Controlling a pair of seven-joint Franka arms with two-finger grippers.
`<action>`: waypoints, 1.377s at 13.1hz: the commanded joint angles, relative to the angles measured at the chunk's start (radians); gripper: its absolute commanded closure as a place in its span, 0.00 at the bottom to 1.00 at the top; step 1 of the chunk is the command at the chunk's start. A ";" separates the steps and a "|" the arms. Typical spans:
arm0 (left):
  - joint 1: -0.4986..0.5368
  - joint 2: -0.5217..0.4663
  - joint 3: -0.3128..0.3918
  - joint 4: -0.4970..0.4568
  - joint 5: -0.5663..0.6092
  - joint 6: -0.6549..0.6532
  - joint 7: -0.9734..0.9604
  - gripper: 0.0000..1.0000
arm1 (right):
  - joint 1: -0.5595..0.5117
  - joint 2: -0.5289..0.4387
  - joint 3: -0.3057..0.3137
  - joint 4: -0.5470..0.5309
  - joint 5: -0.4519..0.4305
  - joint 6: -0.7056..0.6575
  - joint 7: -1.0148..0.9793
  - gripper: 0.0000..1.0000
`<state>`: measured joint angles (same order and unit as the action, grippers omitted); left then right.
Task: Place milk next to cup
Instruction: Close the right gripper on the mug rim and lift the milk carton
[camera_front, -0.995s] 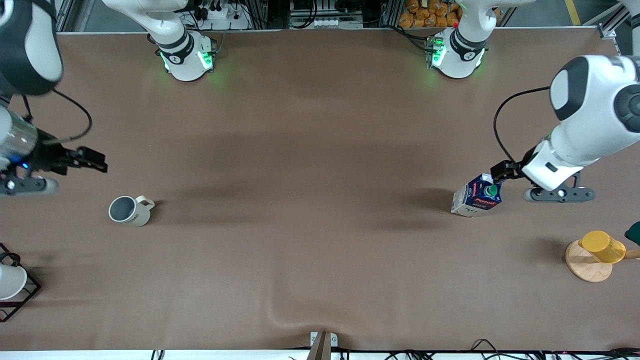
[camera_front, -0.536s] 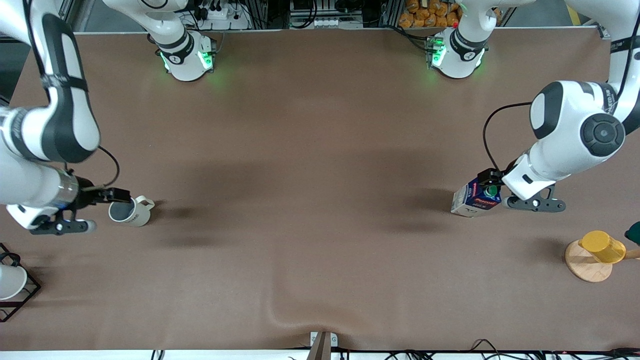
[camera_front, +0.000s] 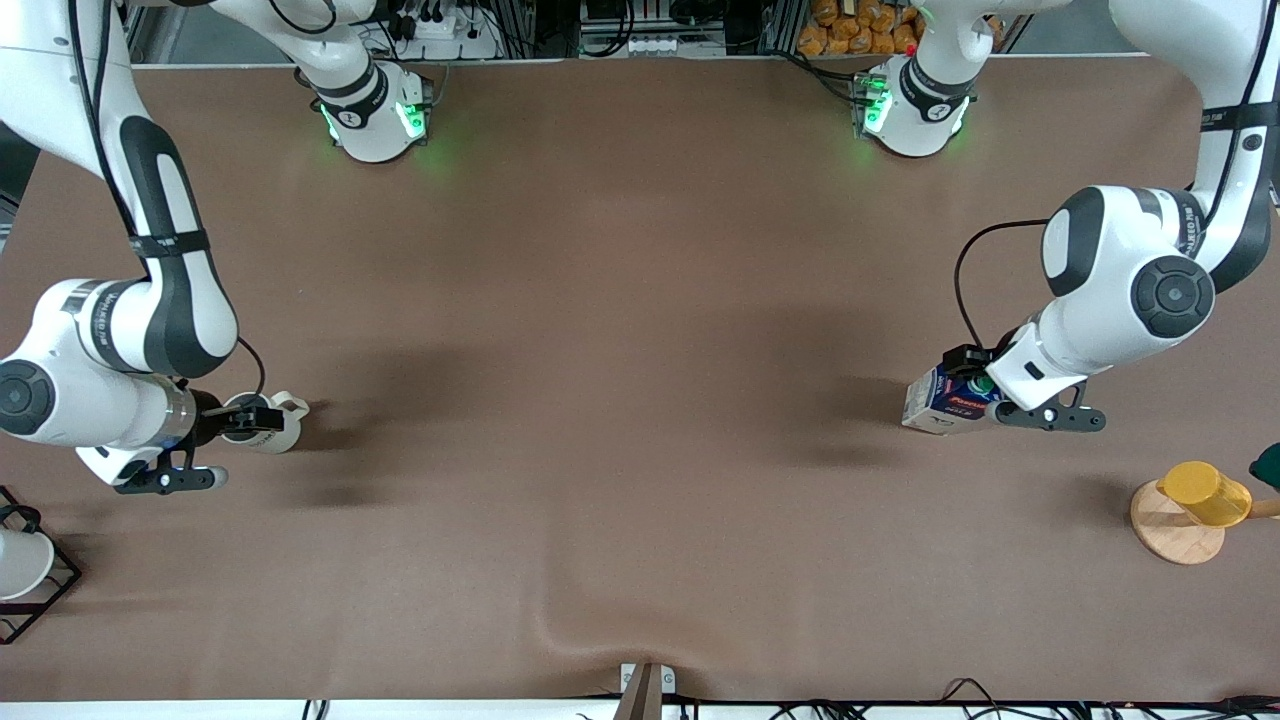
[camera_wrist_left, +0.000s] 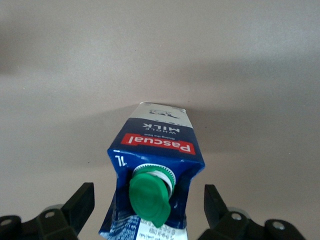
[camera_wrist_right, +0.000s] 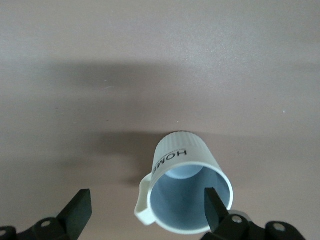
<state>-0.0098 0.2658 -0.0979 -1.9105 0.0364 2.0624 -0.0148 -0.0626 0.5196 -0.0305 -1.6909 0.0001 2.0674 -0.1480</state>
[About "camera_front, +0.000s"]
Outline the orange snack bag pile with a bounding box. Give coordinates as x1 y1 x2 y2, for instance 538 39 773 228
798 0 923 58

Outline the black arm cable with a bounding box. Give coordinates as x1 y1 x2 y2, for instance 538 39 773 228
68 0 268 399
953 218 1051 349

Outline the blue white milk carton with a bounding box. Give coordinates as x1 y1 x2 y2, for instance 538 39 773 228
902 363 1004 437

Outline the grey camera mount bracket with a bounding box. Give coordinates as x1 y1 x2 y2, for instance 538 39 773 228
615 662 678 720

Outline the white bowl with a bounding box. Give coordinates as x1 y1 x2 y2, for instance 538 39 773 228
0 527 56 601

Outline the yellow plastic cup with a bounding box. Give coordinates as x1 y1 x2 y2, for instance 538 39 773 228
1158 461 1253 528

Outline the black wire rack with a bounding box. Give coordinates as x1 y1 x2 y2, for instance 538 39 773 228
0 487 83 644

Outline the round wooden cup stand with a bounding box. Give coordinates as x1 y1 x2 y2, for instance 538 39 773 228
1130 480 1280 566

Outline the long white power strip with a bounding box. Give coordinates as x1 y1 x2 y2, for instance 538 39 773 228
620 35 727 57

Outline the black floor cable bundle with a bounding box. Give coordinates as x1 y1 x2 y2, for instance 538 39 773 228
770 678 1280 720

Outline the beige mug with handle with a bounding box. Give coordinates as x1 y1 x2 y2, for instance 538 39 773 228
225 391 310 456

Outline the white power strip with plugs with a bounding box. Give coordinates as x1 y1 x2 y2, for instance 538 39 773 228
392 0 503 61

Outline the brown table cover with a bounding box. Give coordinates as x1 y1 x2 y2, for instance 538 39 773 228
0 55 1280 703

